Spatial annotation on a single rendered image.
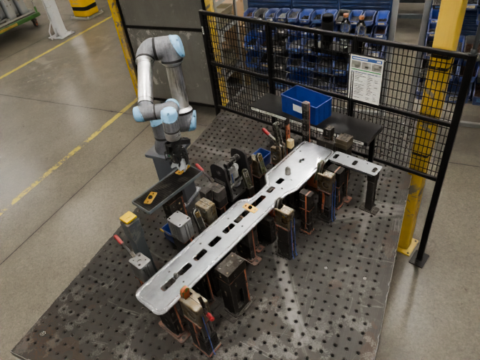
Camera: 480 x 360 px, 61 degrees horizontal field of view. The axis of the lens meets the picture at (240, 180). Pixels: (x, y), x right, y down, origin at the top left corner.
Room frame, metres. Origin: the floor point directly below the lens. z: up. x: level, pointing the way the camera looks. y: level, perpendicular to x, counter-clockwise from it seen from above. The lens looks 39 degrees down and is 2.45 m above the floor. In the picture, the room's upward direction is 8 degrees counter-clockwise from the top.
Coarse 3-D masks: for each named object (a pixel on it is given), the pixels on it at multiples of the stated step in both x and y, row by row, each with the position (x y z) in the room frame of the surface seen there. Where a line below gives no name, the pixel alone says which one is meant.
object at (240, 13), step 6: (216, 0) 5.19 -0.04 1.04; (228, 0) 5.12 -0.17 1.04; (240, 0) 5.11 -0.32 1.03; (240, 6) 5.09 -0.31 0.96; (240, 12) 5.07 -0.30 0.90; (240, 24) 5.04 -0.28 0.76; (228, 30) 5.46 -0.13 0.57; (234, 36) 5.43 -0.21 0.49; (240, 36) 5.39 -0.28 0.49; (222, 42) 5.41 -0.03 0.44; (228, 42) 5.38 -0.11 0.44; (234, 42) 5.35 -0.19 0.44; (228, 48) 5.18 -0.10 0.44; (240, 66) 4.98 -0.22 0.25; (234, 72) 5.02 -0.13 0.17; (228, 78) 5.21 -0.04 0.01; (246, 78) 4.94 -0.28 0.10; (246, 84) 4.95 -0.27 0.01
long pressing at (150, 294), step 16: (304, 144) 2.02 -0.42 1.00; (288, 160) 1.89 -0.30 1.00; (304, 160) 1.87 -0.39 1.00; (272, 176) 1.76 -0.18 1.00; (288, 176) 1.74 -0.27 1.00; (304, 176) 1.72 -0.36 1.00; (272, 192) 1.63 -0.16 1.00; (288, 192) 1.61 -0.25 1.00; (240, 208) 1.54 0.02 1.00; (272, 208) 1.51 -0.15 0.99; (224, 224) 1.44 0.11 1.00; (240, 224) 1.42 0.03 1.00; (256, 224) 1.42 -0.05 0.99; (208, 240) 1.35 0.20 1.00; (224, 240) 1.33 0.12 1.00; (240, 240) 1.33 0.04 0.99; (176, 256) 1.27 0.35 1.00; (192, 256) 1.26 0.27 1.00; (208, 256) 1.25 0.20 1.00; (160, 272) 1.19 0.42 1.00; (176, 272) 1.18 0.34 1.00; (192, 272) 1.17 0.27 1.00; (144, 288) 1.12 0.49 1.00; (160, 288) 1.11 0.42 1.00; (176, 288) 1.10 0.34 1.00; (144, 304) 1.04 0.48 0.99; (160, 304) 1.02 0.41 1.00
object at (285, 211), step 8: (288, 208) 1.44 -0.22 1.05; (280, 216) 1.43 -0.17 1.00; (288, 216) 1.40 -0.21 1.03; (280, 224) 1.44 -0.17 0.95; (288, 224) 1.40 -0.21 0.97; (280, 232) 1.44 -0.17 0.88; (288, 232) 1.41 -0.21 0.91; (280, 240) 1.45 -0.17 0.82; (288, 240) 1.41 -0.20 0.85; (280, 248) 1.44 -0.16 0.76; (288, 248) 1.40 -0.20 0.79; (280, 256) 1.43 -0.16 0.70; (288, 256) 1.41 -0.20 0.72
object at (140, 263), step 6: (132, 258) 1.25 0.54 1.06; (138, 258) 1.25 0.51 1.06; (144, 258) 1.24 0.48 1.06; (132, 264) 1.22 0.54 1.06; (138, 264) 1.21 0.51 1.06; (144, 264) 1.20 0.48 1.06; (150, 264) 1.22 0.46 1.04; (138, 270) 1.19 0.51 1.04; (144, 270) 1.19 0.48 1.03; (150, 270) 1.21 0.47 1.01; (138, 276) 1.21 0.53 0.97; (144, 276) 1.19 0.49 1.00; (150, 276) 1.20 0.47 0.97; (144, 282) 1.18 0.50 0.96
